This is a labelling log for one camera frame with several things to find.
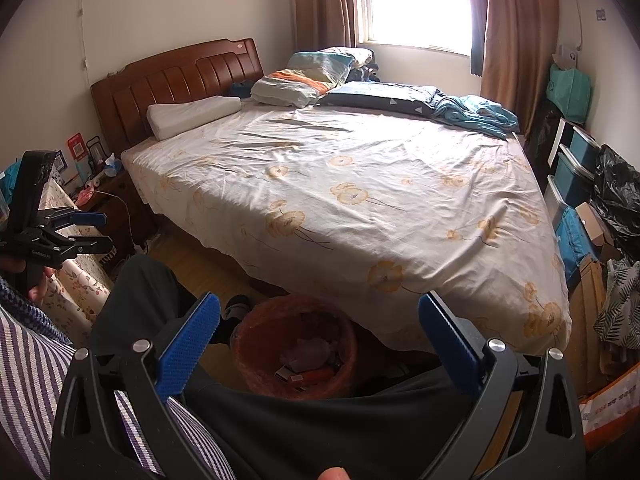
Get brown cardboard box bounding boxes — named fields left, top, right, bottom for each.
left=574, top=202, right=622, bottom=262

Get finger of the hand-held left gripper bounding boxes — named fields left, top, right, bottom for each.
left=42, top=206, right=108, bottom=229
left=47, top=234, right=116, bottom=262

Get brown curtain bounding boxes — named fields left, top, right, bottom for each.
left=293, top=0, right=371, bottom=57
left=479, top=0, right=561, bottom=100

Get white cable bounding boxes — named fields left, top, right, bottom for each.
left=96, top=190, right=147, bottom=254

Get orange striped pillow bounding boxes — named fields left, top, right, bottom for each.
left=250, top=69, right=332, bottom=109

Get window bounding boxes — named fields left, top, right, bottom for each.
left=367, top=0, right=488, bottom=57

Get red card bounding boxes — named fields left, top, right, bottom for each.
left=66, top=132, right=87, bottom=181

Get person's left hand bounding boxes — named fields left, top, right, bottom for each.
left=27, top=265, right=57, bottom=304

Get blue bag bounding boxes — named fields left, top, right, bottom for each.
left=554, top=207, right=597, bottom=283

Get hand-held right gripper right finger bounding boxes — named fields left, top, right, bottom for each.
left=417, top=290, right=587, bottom=480

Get person's striped shirt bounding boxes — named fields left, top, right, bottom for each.
left=0, top=304, right=237, bottom=480

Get wooden nightstand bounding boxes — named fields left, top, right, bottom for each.
left=75, top=170, right=153, bottom=256

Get person's left forearm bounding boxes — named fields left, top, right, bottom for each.
left=0, top=274, right=75, bottom=347

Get teal bag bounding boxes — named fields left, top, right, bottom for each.
left=546, top=62, right=592, bottom=124

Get red plastic waste bin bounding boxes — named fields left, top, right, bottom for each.
left=232, top=296, right=359, bottom=401

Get dark patterned quilt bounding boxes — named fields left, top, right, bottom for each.
left=315, top=80, right=447, bottom=117

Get brown wooden headboard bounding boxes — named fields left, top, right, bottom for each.
left=90, top=37, right=265, bottom=156

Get leaf print cloth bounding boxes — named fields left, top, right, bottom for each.
left=592, top=259, right=640, bottom=352

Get person's foot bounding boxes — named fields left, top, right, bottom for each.
left=224, top=294, right=252, bottom=323

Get white foam pillow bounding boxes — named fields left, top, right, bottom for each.
left=146, top=95, right=242, bottom=141

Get black plastic bag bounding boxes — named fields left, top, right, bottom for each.
left=591, top=144, right=640, bottom=262

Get white and blue storage drawers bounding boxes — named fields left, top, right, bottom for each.
left=544, top=119, right=602, bottom=228

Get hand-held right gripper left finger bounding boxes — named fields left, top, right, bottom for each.
left=50, top=292, right=223, bottom=480

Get person's black pants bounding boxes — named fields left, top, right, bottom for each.
left=90, top=254, right=483, bottom=480

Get teal cloth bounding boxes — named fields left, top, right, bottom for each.
left=431, top=94, right=521, bottom=140

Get orange and white bag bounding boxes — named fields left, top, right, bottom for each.
left=576, top=369, right=640, bottom=455

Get bed with floral sheet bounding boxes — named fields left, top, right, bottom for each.
left=120, top=105, right=573, bottom=356

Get black wire frame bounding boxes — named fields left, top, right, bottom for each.
left=86, top=136, right=109, bottom=176

